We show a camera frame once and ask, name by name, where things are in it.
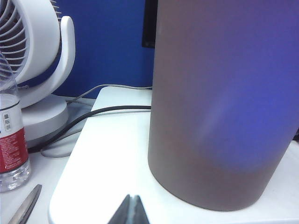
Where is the thin grey cable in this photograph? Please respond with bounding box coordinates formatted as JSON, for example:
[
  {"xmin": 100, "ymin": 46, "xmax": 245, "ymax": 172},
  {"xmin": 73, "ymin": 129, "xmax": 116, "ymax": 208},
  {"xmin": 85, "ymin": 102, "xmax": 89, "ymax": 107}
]
[{"xmin": 65, "ymin": 84, "xmax": 154, "ymax": 106}]

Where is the black ASUS monitor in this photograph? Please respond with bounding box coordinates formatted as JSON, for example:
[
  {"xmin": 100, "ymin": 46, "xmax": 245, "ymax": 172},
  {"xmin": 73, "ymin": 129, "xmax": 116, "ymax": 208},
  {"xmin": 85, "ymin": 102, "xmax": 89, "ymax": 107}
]
[{"xmin": 142, "ymin": 0, "xmax": 160, "ymax": 49}]

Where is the black power cable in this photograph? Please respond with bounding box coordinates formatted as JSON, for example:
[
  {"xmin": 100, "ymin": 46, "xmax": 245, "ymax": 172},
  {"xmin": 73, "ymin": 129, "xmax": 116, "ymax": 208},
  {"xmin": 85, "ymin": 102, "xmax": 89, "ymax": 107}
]
[{"xmin": 27, "ymin": 105, "xmax": 153, "ymax": 150}]

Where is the clear water bottle red label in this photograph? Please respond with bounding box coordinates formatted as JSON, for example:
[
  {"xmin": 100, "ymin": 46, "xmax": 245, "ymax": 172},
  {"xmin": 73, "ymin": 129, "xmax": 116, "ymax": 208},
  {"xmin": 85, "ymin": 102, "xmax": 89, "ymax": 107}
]
[{"xmin": 0, "ymin": 50, "xmax": 32, "ymax": 193}]

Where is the white desk fan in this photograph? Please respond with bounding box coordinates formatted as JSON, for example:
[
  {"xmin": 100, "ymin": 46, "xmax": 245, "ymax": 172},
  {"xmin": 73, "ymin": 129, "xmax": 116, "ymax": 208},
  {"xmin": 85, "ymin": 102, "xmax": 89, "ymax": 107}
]
[{"xmin": 0, "ymin": 0, "xmax": 83, "ymax": 158}]

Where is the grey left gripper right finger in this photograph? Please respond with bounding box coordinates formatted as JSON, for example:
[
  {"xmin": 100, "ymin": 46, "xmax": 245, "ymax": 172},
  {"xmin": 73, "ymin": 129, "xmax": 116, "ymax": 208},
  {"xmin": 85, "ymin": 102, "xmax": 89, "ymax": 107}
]
[{"xmin": 133, "ymin": 195, "xmax": 150, "ymax": 224}]

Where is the grey metal blade tool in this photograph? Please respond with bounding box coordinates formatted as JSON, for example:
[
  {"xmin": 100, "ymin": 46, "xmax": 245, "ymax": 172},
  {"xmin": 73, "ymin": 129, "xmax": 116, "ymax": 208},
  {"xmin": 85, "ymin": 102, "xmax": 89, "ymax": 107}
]
[{"xmin": 7, "ymin": 184, "xmax": 43, "ymax": 224}]

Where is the white desk riser board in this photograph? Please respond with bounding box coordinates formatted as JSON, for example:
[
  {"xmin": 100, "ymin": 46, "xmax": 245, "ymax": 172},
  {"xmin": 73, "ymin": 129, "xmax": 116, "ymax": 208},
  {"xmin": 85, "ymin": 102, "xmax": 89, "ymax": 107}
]
[{"xmin": 48, "ymin": 87, "xmax": 299, "ymax": 224}]

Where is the grey plastic waste bin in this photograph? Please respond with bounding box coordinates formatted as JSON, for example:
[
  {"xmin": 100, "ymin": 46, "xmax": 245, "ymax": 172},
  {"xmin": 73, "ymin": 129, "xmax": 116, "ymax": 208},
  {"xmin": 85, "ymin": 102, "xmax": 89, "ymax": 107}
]
[{"xmin": 147, "ymin": 0, "xmax": 299, "ymax": 212}]

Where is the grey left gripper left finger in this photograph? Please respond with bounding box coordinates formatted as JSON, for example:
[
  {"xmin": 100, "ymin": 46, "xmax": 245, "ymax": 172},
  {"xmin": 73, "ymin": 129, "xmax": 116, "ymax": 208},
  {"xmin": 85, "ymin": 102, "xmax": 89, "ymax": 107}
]
[{"xmin": 107, "ymin": 194, "xmax": 134, "ymax": 224}]

